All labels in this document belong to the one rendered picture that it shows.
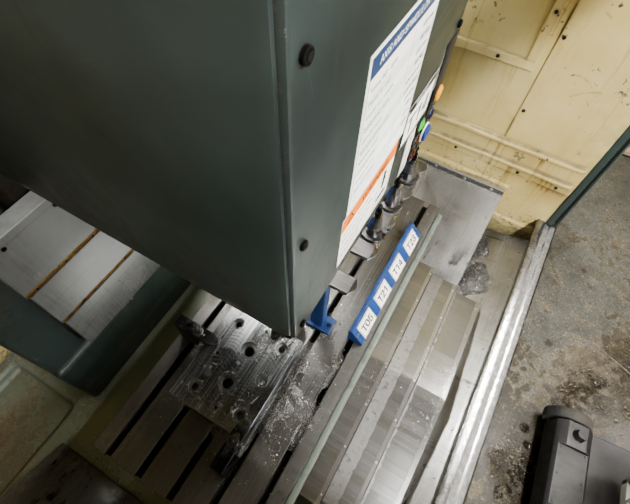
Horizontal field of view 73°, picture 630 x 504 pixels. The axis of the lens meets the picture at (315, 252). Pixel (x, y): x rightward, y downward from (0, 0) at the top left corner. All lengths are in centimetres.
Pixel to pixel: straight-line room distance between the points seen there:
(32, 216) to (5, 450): 98
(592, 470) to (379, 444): 113
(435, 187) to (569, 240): 139
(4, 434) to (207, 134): 162
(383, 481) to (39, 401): 118
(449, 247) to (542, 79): 64
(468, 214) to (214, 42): 157
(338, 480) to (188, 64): 127
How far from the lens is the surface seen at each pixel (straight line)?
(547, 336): 260
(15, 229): 103
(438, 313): 159
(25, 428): 180
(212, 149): 31
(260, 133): 26
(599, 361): 269
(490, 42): 147
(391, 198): 112
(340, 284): 102
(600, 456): 233
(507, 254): 189
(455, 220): 175
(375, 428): 141
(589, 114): 155
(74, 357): 146
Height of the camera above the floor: 212
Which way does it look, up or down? 59 degrees down
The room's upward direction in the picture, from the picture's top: 3 degrees clockwise
